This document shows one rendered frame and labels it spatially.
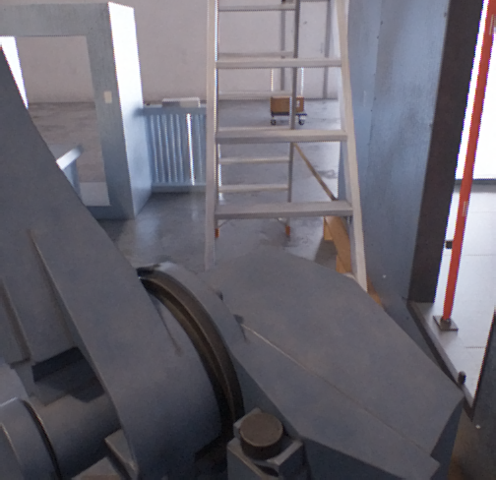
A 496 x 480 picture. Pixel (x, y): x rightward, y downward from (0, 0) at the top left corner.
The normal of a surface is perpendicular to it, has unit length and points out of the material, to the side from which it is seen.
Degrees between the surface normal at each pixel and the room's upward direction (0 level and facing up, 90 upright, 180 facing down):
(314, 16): 90
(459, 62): 90
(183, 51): 90
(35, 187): 58
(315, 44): 90
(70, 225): 42
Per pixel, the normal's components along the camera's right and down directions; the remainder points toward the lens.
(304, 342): 0.17, -0.81
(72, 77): -0.01, 0.39
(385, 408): -0.04, -0.39
